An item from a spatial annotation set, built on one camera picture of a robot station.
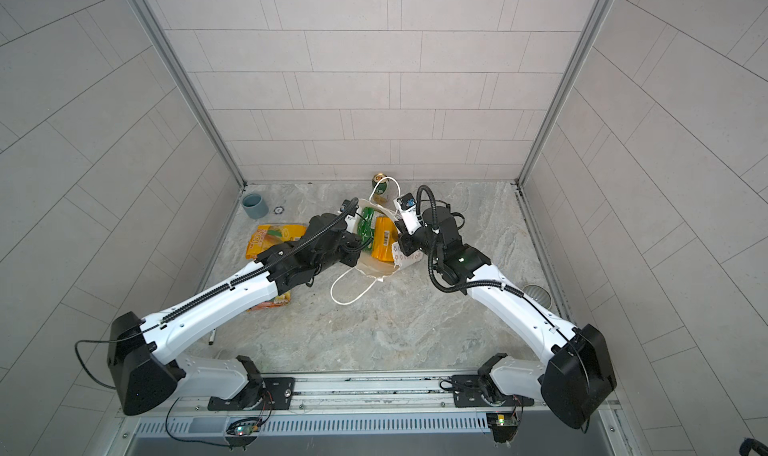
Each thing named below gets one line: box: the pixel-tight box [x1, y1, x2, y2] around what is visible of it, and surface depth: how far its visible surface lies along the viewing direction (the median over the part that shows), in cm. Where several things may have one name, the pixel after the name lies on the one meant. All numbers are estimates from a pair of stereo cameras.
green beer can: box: [372, 172, 388, 195], surface depth 107 cm
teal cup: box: [242, 193, 269, 219], surface depth 104 cm
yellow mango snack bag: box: [246, 224, 307, 260], surface depth 97 cm
